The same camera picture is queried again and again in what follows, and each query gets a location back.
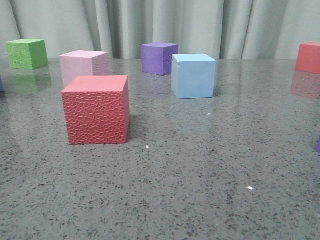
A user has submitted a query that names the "grey-green curtain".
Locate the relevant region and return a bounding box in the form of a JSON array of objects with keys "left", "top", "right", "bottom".
[{"left": 0, "top": 0, "right": 320, "bottom": 59}]

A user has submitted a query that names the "textured red foam cube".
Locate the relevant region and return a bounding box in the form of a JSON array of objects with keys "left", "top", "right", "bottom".
[{"left": 61, "top": 75, "right": 130, "bottom": 145}]

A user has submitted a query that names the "green foam cube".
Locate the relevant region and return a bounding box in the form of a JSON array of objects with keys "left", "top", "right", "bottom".
[{"left": 5, "top": 39, "right": 49, "bottom": 70}]

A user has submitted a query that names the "light blue foam cube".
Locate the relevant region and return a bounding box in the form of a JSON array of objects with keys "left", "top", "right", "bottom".
[
  {"left": 0, "top": 76, "right": 5, "bottom": 92},
  {"left": 171, "top": 53, "right": 216, "bottom": 99}
]

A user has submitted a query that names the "purple foam cube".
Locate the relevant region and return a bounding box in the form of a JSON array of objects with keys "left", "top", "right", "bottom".
[{"left": 141, "top": 42, "right": 179, "bottom": 76}]

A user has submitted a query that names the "pink foam cube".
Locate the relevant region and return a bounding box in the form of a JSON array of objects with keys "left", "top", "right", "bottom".
[{"left": 59, "top": 50, "right": 110, "bottom": 87}]

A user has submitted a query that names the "large purple foam block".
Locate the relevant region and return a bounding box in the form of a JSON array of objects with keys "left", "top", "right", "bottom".
[{"left": 316, "top": 137, "right": 320, "bottom": 153}]

